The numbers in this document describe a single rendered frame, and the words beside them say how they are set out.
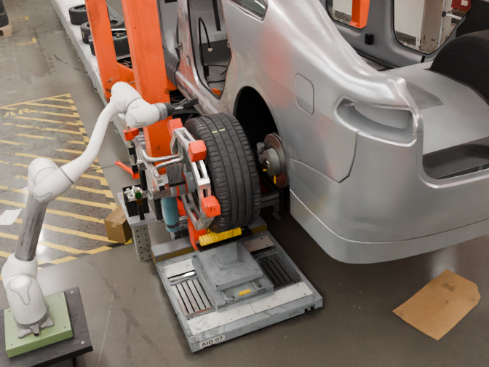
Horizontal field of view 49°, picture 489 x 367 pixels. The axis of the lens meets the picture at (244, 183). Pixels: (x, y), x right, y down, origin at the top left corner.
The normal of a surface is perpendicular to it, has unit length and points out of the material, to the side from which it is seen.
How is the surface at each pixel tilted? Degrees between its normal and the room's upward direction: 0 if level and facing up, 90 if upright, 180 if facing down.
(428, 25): 90
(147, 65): 90
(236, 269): 0
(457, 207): 103
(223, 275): 0
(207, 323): 0
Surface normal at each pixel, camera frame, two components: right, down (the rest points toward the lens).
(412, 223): 0.18, 0.70
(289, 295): -0.06, -0.86
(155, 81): 0.38, 0.44
